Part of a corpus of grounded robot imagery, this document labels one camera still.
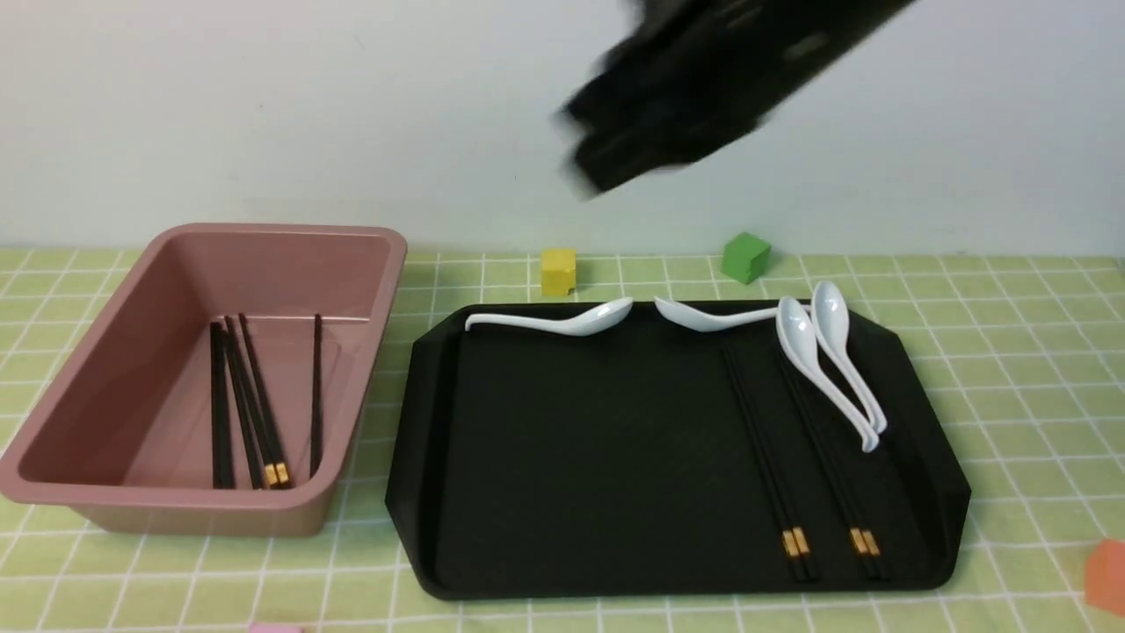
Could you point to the pink plastic bin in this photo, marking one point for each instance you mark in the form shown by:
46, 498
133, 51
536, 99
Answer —
123, 435

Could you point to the white ceramic spoon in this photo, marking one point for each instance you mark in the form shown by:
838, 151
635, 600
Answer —
693, 319
830, 319
600, 318
799, 342

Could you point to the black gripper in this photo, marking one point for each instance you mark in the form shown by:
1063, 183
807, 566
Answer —
697, 76

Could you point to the white ceramic spoon far left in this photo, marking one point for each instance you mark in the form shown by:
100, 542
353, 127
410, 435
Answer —
600, 318

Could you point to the black chopstick in bin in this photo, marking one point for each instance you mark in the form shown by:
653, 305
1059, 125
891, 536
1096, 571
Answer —
222, 457

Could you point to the yellow wooden cube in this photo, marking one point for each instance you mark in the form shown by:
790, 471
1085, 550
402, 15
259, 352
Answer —
558, 272

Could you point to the black plastic tray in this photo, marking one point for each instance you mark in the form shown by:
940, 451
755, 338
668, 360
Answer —
652, 459

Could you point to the white ceramic spoon far right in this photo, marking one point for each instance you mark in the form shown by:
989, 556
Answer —
830, 319

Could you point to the green checkered tablecloth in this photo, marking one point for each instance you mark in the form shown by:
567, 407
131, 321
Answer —
1022, 357

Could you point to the black chopstick gold band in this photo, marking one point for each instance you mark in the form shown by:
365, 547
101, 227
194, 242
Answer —
263, 470
778, 475
828, 464
765, 457
869, 538
264, 396

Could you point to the pink block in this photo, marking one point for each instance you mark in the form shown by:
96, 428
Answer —
274, 627

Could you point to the orange wooden cube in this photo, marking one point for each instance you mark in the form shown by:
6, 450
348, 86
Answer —
1104, 577

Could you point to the green wooden cube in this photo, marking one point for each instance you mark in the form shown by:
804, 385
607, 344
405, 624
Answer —
745, 258

